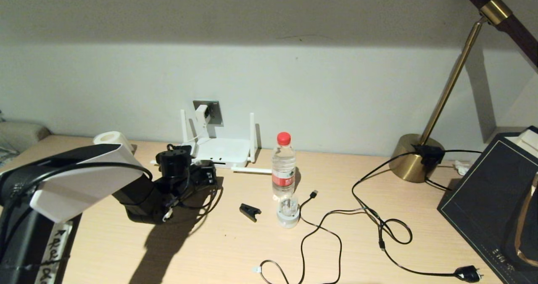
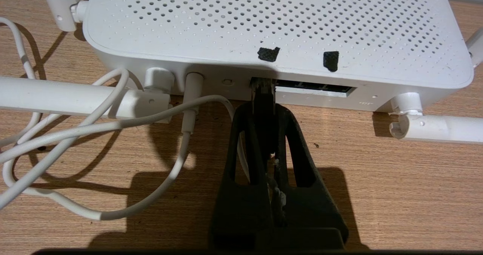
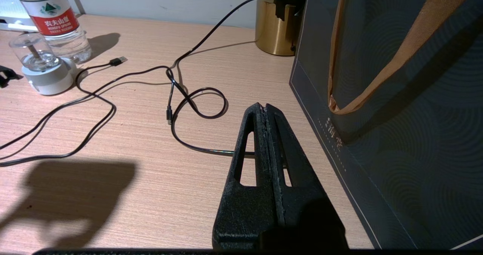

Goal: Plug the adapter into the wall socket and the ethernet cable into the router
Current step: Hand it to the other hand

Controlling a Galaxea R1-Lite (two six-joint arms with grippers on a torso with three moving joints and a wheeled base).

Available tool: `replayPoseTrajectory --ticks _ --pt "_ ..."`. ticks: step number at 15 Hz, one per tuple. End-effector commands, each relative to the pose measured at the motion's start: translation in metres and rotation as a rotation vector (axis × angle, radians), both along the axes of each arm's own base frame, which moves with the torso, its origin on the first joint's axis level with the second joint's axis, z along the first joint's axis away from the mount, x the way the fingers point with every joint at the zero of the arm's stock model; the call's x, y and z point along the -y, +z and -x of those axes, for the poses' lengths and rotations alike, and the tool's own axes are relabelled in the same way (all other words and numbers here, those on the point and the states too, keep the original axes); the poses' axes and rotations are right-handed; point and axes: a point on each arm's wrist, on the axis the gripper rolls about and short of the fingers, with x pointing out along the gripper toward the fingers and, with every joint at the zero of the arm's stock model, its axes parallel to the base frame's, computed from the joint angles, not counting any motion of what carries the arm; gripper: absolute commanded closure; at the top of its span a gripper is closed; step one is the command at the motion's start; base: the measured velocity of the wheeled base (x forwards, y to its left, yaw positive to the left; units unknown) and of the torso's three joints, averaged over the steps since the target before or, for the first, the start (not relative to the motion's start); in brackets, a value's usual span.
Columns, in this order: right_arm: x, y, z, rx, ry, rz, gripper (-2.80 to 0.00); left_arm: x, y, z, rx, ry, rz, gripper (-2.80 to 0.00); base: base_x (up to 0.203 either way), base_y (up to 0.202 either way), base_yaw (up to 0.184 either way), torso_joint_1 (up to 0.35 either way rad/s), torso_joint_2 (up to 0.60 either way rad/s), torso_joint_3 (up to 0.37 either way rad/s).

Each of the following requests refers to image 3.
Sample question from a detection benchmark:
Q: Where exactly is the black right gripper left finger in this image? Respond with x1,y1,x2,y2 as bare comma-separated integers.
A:
212,103,283,250

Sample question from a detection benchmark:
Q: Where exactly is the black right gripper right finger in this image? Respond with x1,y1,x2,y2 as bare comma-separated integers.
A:
260,103,348,250

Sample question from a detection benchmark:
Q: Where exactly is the white wifi router with antennas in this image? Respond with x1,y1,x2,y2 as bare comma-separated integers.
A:
0,0,38,33

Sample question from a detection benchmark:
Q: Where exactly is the dark blue gift bag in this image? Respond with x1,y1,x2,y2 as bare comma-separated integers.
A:
289,0,483,250

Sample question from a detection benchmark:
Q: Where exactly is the brass desk lamp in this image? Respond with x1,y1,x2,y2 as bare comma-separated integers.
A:
255,0,308,57

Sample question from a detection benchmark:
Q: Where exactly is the black block on lamp base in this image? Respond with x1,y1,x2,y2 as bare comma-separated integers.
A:
272,0,307,22

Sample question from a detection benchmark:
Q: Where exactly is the small white clear-dome humidifier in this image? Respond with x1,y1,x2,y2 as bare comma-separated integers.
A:
9,32,77,96

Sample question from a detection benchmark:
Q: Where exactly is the clear water bottle red cap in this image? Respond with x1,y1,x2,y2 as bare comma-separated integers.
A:
9,0,92,64

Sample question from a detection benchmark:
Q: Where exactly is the small black plastic clip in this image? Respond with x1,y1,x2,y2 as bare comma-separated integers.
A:
0,66,23,89

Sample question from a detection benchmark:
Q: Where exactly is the black lamp power cord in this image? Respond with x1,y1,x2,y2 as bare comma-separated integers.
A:
165,0,276,157

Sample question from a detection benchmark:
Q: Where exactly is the black USB cable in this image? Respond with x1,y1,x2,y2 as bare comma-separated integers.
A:
0,57,229,168

